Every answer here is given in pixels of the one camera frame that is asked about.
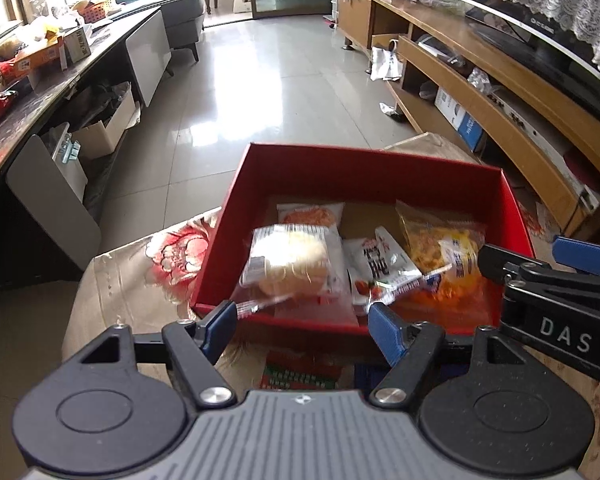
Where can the blue and white box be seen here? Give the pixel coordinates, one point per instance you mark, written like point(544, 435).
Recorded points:
point(460, 117)

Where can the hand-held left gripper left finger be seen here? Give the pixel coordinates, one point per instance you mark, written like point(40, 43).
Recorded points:
point(220, 330)

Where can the silver media player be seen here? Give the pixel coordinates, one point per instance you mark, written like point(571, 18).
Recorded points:
point(530, 130)

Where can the white plastic bag on floor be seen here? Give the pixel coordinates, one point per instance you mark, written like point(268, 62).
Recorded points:
point(387, 62)

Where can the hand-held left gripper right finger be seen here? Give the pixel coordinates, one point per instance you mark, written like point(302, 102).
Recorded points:
point(385, 335)

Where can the orange cardboard box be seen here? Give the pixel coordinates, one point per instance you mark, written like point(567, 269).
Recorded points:
point(35, 57)

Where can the grey sofa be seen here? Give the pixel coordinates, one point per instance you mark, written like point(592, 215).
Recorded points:
point(180, 15)

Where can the crumpled white paper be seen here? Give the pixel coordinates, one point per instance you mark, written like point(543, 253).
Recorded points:
point(391, 111)

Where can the wooden television cabinet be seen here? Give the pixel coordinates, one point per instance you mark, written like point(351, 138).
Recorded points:
point(430, 20)

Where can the white snack packet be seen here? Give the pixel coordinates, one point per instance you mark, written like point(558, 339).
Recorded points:
point(375, 265)

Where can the green and red wafer packet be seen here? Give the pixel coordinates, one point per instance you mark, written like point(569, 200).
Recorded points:
point(300, 372)

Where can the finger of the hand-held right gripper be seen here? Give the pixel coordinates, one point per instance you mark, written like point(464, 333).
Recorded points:
point(495, 262)
point(585, 257)

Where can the black curved television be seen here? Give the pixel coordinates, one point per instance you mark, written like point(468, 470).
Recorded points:
point(530, 35)

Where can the yellow pastry packet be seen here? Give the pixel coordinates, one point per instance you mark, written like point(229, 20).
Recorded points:
point(430, 240)

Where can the red cardboard box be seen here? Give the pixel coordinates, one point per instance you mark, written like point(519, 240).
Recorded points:
point(330, 170)

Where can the clear bread packet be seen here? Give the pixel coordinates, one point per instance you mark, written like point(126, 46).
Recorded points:
point(290, 260)

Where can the white open storage box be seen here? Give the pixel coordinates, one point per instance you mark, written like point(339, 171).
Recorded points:
point(105, 130)

